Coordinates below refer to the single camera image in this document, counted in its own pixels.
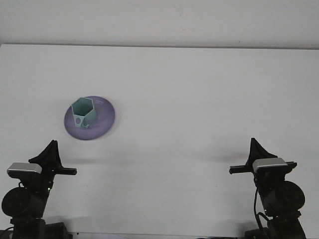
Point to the pale blue hexagonal cup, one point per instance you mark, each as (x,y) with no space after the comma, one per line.
(83,109)

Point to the purple round plate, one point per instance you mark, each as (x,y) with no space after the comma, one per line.
(104,119)

